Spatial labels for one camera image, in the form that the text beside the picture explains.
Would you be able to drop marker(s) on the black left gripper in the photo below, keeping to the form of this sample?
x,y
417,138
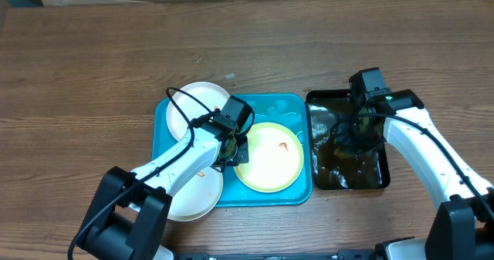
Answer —
x,y
244,153

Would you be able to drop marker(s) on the black water tray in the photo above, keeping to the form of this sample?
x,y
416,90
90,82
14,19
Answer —
x,y
363,171

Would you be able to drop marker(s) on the blue plastic tray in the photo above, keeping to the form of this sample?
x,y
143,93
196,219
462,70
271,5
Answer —
x,y
288,110

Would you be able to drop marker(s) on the white plate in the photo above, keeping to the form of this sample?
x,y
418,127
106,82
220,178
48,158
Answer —
x,y
210,94
197,197

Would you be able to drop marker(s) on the green yellow sponge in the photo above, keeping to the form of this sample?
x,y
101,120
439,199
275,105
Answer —
x,y
343,151

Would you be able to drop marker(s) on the yellow plate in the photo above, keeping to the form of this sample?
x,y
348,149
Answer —
x,y
275,158

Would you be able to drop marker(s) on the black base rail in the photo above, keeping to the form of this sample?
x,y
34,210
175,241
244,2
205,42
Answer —
x,y
343,254

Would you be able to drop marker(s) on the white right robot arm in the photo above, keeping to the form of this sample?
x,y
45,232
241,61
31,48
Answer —
x,y
463,225

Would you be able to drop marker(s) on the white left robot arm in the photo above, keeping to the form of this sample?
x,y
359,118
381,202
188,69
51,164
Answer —
x,y
129,210

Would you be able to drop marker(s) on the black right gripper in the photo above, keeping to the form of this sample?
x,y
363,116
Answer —
x,y
346,141

